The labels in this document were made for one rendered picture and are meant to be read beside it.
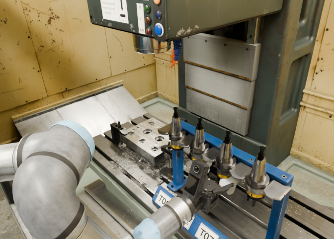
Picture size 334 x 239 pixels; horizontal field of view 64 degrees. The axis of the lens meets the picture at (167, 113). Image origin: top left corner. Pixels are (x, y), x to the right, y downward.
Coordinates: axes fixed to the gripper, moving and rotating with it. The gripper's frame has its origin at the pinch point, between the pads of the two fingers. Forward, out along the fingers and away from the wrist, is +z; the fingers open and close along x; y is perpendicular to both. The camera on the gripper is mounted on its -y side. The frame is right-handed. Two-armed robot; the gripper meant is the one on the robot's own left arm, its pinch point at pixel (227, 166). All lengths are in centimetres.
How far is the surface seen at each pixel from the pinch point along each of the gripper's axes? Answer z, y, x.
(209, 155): -1.9, -2.6, -5.6
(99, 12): -6, -43, -54
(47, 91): -5, 19, -152
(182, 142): -2.9, -2.6, -17.0
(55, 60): 6, -1, -152
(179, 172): 3.1, 21.3, -26.0
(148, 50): 8, -27, -46
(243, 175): -2.4, -2.6, 7.4
